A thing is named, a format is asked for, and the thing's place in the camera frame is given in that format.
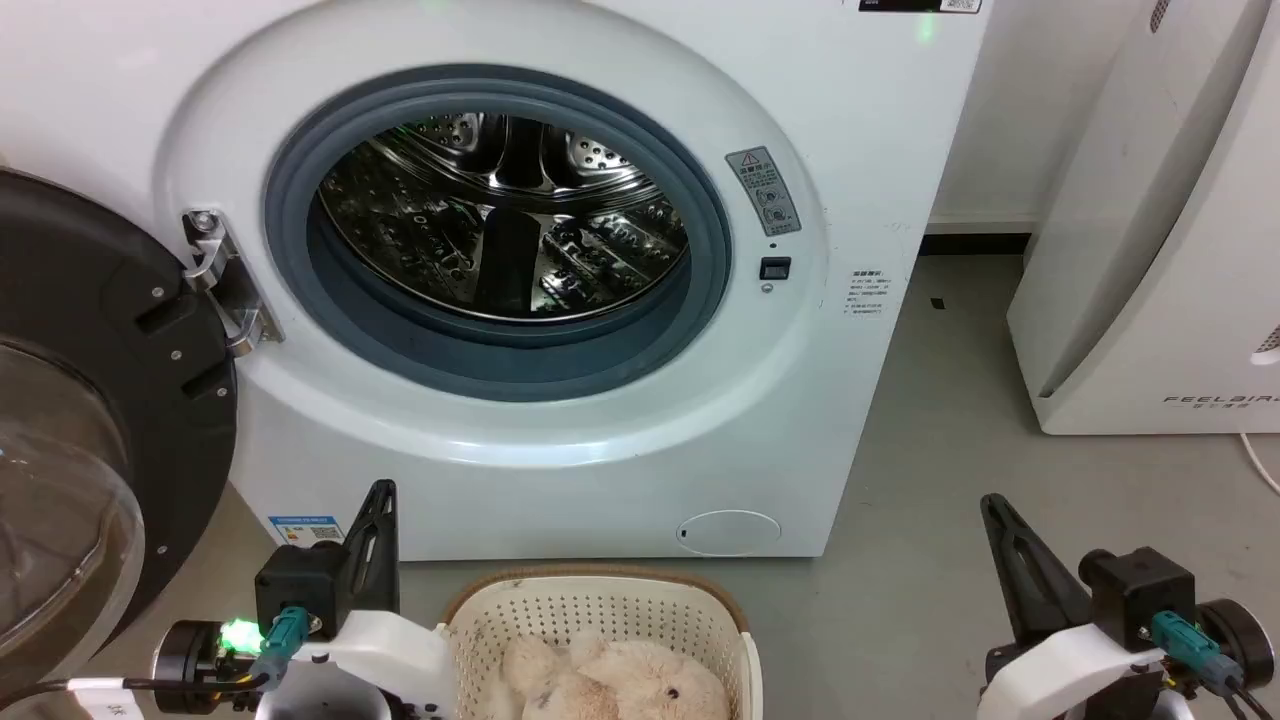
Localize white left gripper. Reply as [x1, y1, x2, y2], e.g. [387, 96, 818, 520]
[152, 479, 459, 720]

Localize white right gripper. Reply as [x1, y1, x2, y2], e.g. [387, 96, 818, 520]
[978, 493, 1277, 720]

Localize beige plush toy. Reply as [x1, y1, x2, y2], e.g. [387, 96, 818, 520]
[486, 632, 733, 720]

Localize silver metal door hinge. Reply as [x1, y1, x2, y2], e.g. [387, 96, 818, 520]
[181, 208, 285, 358]

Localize stainless steel washing machine drum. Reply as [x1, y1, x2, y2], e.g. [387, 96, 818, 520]
[318, 112, 690, 323]

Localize dark round washer door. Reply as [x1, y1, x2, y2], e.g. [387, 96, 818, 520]
[0, 168, 239, 691]

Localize blue energy label sticker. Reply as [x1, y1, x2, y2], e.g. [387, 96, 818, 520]
[268, 514, 347, 547]

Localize cream perforated laundry basket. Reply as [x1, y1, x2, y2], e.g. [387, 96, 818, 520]
[438, 567, 764, 720]

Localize grey rubber door gasket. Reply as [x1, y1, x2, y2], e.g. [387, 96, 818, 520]
[263, 64, 733, 403]

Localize white front-load washing machine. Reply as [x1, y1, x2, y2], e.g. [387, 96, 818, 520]
[0, 0, 993, 561]

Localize oval filter cover flap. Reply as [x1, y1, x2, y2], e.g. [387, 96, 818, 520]
[677, 509, 783, 558]

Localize small text label sticker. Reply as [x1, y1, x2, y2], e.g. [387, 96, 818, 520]
[848, 267, 889, 319]

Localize white air purifier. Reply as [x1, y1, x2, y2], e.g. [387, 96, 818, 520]
[1006, 0, 1280, 437]

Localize grey warning sticker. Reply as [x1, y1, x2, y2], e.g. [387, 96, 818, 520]
[725, 146, 802, 238]

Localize left teal plug black cable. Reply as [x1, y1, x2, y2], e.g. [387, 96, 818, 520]
[0, 606, 311, 713]

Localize teal plug black cable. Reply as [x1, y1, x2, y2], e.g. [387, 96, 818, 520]
[0, 606, 311, 713]
[1150, 611, 1280, 720]

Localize right teal plug black cable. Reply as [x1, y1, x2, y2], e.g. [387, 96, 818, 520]
[1150, 611, 1280, 720]

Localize white power cable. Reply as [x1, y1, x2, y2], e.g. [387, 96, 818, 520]
[1240, 432, 1280, 497]

